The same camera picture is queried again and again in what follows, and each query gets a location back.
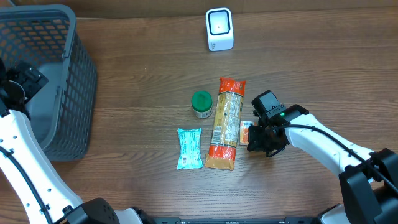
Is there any green lid jar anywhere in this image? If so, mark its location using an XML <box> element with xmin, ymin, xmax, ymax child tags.
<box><xmin>191</xmin><ymin>90</ymin><xmax>213</xmax><ymax>119</ymax></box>

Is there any grey plastic basket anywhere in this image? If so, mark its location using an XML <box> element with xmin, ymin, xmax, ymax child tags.
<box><xmin>1</xmin><ymin>4</ymin><xmax>97</xmax><ymax>161</ymax></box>

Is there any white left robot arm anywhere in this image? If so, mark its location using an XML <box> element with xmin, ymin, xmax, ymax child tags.
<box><xmin>1</xmin><ymin>61</ymin><xmax>155</xmax><ymax>224</ymax></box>

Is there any teal snack packet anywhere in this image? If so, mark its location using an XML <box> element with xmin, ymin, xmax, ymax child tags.
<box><xmin>177</xmin><ymin>128</ymin><xmax>203</xmax><ymax>170</ymax></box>

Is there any orange spaghetti package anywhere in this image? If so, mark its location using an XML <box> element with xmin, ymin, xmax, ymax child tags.
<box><xmin>205</xmin><ymin>77</ymin><xmax>246</xmax><ymax>170</ymax></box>

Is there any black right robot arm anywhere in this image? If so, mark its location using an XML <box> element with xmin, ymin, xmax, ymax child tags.
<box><xmin>247</xmin><ymin>90</ymin><xmax>397</xmax><ymax>224</ymax></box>

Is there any small orange snack packet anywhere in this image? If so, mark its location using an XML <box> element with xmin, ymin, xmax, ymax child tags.
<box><xmin>239</xmin><ymin>121</ymin><xmax>256</xmax><ymax>145</ymax></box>

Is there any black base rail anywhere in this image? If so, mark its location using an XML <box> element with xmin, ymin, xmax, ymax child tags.
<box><xmin>152</xmin><ymin>217</ymin><xmax>320</xmax><ymax>224</ymax></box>

